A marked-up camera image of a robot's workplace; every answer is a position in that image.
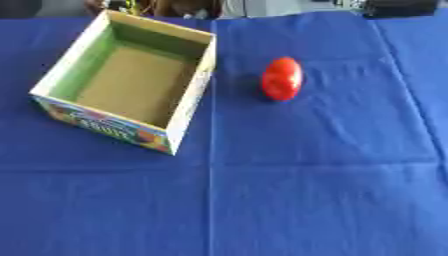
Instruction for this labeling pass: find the person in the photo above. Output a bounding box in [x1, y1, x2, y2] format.
[82, 0, 226, 20]

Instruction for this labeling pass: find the open cardboard box green inside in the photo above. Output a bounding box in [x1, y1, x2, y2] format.
[28, 9, 219, 157]

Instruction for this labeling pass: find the red toy tomato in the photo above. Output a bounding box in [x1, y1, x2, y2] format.
[259, 56, 305, 102]

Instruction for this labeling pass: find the black bag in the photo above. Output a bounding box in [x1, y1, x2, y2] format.
[362, 0, 441, 19]

